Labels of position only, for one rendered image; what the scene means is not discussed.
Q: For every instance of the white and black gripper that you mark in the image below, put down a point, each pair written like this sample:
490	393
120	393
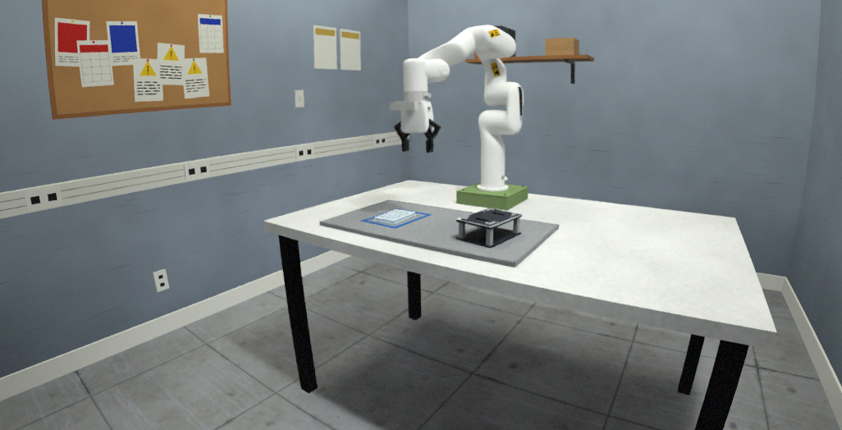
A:
416	122

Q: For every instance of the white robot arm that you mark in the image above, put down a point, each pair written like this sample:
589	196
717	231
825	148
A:
497	92

